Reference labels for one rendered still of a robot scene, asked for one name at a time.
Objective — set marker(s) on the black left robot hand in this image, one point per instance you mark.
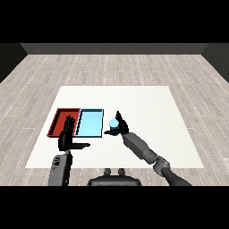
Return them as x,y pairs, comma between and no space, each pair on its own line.
65,139

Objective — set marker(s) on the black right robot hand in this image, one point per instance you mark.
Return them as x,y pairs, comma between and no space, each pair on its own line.
122,126

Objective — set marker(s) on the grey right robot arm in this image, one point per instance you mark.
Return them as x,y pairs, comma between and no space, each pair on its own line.
149,156

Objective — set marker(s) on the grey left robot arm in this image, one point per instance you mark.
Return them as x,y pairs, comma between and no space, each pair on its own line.
61,168

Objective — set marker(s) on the small blue can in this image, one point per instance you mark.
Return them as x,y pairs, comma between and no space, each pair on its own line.
113,124

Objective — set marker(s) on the red shallow open box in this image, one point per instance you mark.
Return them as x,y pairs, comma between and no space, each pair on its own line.
59,122

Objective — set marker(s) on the light blue shallow open box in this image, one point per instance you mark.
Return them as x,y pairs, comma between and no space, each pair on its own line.
90,122

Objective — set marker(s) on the dark grey robot body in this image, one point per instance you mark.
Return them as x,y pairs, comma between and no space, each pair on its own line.
114,179

